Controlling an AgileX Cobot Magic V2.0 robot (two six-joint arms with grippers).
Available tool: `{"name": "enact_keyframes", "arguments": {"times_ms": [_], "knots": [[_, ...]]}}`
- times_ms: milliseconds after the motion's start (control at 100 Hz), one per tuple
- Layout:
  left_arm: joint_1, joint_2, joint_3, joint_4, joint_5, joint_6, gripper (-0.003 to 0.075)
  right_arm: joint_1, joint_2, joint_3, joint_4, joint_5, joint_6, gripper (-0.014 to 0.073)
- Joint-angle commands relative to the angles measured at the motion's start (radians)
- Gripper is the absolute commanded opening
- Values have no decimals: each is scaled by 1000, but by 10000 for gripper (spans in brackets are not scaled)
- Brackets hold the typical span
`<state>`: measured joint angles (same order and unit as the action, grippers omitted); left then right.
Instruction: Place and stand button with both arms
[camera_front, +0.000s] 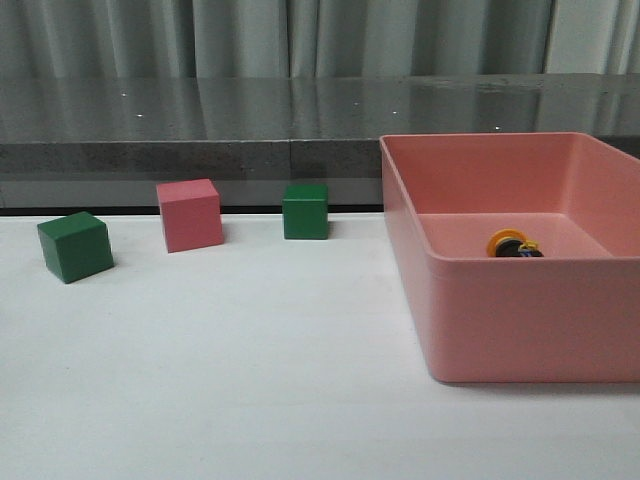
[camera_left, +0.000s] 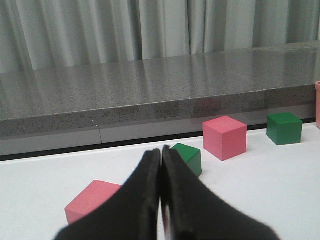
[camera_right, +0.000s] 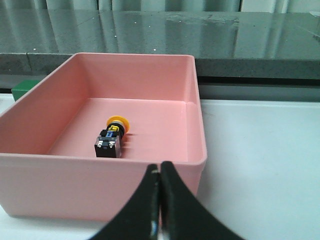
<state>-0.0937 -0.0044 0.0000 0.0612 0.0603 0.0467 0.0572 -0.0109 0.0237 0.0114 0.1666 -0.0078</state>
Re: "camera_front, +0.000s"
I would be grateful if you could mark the yellow push button switch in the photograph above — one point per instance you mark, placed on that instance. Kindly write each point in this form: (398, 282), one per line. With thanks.
(507, 243)

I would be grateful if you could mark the right green wooden cube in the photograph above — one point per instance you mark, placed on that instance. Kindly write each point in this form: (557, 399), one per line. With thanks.
(305, 212)

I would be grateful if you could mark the green wooden cube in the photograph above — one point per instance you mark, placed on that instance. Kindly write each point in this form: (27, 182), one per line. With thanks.
(305, 212)
(75, 246)

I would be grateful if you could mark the pink wooden cube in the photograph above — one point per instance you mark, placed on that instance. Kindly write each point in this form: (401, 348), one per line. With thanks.
(190, 214)

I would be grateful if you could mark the left green wooden cube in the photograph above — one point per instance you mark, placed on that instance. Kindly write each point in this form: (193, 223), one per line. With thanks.
(75, 246)

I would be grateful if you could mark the dark grey stone ledge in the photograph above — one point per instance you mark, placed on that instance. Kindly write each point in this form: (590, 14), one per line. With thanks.
(104, 144)

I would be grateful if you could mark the pink plastic bin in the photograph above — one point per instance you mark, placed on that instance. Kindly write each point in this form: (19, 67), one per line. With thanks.
(569, 316)

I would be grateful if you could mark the grey curtain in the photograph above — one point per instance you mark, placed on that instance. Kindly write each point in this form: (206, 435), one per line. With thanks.
(304, 39)

